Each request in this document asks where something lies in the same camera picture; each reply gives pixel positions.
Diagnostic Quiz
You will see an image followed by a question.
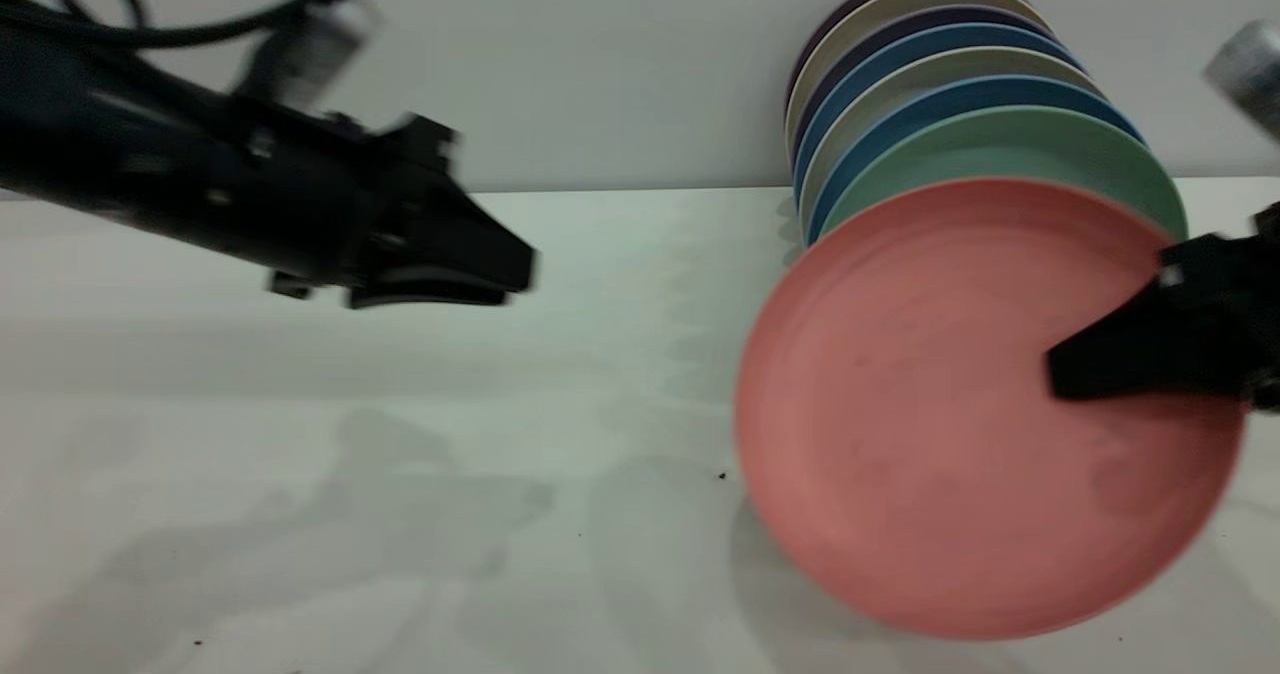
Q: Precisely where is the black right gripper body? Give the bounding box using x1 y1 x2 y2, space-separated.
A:
1248 202 1280 413

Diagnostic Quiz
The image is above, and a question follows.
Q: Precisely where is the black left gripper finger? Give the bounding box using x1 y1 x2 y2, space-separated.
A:
345 268 509 311
385 186 539 291

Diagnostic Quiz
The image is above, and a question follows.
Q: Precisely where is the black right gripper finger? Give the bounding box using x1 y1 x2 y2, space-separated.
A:
1046 235 1263 403

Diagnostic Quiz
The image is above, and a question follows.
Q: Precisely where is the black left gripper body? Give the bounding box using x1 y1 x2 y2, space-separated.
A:
235 112 461 303

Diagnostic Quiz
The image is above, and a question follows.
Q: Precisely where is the pink plastic plate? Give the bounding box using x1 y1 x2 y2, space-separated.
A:
734 177 1247 642

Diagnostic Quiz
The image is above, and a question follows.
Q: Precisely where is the green plastic plate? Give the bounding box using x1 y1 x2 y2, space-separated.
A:
818 105 1189 245

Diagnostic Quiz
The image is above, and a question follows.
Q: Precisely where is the blue plastic plate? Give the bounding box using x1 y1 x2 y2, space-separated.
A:
805 76 1147 247
792 24 1087 207

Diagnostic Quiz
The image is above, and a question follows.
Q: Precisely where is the beige plastic plate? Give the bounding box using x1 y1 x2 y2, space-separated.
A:
785 0 1043 160
798 47 1107 235

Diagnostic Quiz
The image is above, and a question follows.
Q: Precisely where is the dark navy plastic plate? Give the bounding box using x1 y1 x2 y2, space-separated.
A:
789 6 1057 160

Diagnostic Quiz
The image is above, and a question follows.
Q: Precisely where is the dark purple plastic plate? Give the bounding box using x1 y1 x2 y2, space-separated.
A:
785 0 1019 105

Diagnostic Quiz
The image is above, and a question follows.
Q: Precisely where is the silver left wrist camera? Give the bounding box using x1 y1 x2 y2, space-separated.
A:
235 0 376 110

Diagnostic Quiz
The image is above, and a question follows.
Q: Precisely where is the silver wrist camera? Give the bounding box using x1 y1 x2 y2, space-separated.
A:
1203 20 1280 143
235 0 376 110

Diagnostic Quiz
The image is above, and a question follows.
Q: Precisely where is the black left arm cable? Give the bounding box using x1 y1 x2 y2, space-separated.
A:
48 0 386 52

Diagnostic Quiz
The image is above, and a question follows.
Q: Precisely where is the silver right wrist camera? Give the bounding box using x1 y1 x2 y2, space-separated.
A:
1203 20 1280 143

